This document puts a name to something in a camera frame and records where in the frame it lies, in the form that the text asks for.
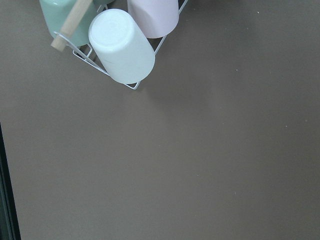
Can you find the pale green cup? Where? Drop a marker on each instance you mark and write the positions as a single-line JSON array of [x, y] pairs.
[[55, 13]]

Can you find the white wire cup rack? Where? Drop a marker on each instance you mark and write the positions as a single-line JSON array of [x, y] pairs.
[[87, 54]]

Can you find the pink cup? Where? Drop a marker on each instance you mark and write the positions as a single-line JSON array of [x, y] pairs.
[[155, 18]]

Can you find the white cup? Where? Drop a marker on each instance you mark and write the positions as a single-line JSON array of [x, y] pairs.
[[121, 46]]

